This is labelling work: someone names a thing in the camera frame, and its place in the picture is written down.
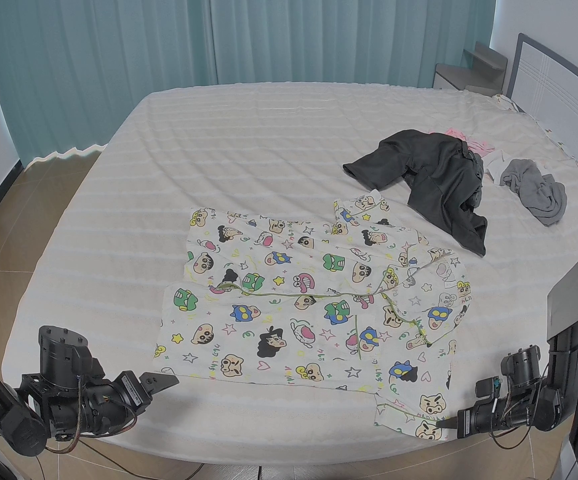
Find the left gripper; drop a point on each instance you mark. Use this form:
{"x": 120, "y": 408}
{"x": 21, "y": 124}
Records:
{"x": 124, "y": 395}

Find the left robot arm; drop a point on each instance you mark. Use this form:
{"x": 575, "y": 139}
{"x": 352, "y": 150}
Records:
{"x": 64, "y": 368}

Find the bed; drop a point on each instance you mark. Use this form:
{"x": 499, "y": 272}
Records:
{"x": 244, "y": 158}

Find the grey garment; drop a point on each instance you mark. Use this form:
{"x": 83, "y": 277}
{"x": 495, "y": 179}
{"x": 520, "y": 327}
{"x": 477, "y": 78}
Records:
{"x": 539, "y": 193}

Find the pink garment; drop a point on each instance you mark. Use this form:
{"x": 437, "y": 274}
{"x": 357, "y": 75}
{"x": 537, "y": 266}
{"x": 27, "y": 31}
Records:
{"x": 476, "y": 144}

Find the white garment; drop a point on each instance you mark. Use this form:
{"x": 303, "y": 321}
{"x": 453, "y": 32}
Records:
{"x": 496, "y": 165}

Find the white printed pyjama top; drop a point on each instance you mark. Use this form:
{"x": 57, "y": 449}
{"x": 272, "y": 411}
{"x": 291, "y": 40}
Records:
{"x": 294, "y": 318}

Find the grey bedside table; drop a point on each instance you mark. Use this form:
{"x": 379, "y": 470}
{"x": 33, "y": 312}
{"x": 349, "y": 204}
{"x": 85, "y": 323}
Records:
{"x": 469, "y": 73}

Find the black garment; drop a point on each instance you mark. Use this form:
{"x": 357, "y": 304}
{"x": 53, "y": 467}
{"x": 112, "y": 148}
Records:
{"x": 439, "y": 178}

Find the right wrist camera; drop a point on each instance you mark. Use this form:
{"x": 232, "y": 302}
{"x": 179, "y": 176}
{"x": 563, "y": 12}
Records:
{"x": 486, "y": 388}

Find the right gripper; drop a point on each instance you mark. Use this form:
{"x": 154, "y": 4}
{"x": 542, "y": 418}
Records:
{"x": 476, "y": 420}

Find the blue-green curtain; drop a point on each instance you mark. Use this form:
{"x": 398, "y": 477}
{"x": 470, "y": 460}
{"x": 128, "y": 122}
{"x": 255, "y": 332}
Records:
{"x": 344, "y": 18}
{"x": 94, "y": 43}

